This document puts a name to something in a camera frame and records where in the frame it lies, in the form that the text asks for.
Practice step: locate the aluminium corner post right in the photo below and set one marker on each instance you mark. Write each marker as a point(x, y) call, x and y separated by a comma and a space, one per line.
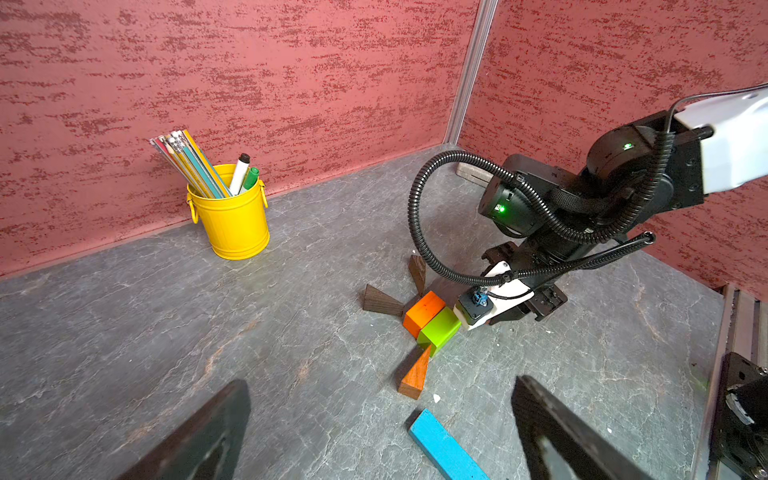
point(473, 59)

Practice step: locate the green marker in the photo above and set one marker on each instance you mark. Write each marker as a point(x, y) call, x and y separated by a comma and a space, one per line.
point(250, 179)

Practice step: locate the yellow metal pencil bucket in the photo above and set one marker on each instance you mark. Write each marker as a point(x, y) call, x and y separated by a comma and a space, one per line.
point(237, 227)

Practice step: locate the orange rectangular block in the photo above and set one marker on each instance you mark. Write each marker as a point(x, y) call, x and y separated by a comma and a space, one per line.
point(422, 312)

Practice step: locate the pencils in bucket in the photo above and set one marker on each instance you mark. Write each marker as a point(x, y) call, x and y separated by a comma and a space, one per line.
point(182, 152)

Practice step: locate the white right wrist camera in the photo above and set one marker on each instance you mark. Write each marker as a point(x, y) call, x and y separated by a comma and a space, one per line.
point(479, 305)

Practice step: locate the white marker black cap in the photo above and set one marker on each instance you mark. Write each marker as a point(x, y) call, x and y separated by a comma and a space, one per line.
point(241, 170)

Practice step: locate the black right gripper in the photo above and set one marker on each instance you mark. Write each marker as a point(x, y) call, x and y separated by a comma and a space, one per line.
point(565, 193)

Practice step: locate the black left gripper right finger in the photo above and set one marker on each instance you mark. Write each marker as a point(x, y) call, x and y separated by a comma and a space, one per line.
point(558, 444)

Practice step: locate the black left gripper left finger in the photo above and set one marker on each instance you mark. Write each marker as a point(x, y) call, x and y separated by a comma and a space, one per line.
point(207, 445)

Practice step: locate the dark brown triangle block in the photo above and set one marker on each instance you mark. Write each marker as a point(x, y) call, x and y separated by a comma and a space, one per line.
point(417, 269)

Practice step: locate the orange brown triangle block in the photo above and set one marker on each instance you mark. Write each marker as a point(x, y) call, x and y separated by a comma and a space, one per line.
point(412, 384)

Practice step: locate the aluminium front rail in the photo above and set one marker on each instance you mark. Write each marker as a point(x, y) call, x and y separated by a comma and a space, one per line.
point(743, 330)

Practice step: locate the grey marbled pencil case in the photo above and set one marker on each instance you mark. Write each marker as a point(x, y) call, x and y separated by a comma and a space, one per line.
point(474, 174)

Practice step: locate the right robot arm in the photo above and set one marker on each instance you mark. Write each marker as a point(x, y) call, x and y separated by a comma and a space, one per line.
point(557, 222)

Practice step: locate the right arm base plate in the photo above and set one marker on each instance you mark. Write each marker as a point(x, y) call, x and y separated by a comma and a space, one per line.
point(739, 432)

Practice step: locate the green rectangular block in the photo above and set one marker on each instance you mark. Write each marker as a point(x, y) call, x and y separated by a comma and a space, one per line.
point(442, 328)

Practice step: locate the teal long block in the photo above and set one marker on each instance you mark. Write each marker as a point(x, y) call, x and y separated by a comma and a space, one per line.
point(443, 450)

